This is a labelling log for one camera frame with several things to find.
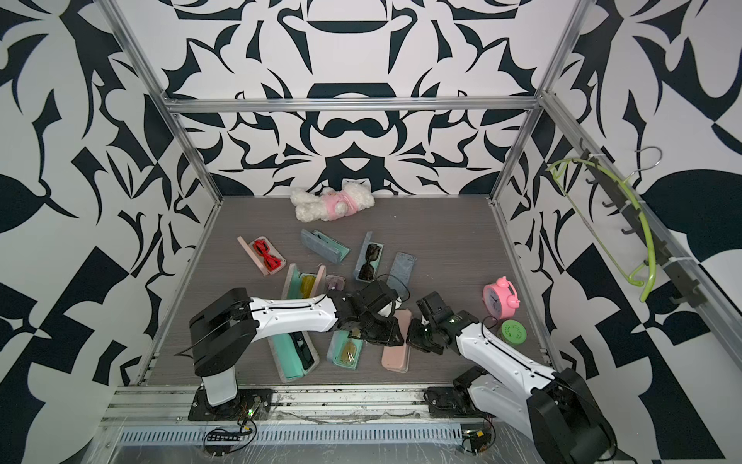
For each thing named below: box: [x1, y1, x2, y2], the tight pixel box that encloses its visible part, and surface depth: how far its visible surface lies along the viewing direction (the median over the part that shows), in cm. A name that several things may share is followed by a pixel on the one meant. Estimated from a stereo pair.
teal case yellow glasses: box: [281, 262, 327, 300], surface depth 93 cm
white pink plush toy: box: [289, 181, 376, 223], surface depth 110 cm
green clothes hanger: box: [546, 158, 657, 303], surface depth 60 cm
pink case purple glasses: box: [325, 274, 346, 291], surface depth 97 cm
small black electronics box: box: [461, 428, 492, 456], surface depth 73 cm
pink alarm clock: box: [482, 276, 521, 320], surface depth 86 cm
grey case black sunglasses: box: [353, 231, 385, 284], surface depth 101 cm
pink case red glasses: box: [236, 235, 287, 277], surface depth 104 cm
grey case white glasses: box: [386, 251, 418, 298], surface depth 99 cm
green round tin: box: [499, 319, 528, 347], surface depth 84 cm
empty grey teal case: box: [299, 228, 351, 265], surface depth 101 cm
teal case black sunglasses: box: [266, 330, 320, 383], surface depth 82 cm
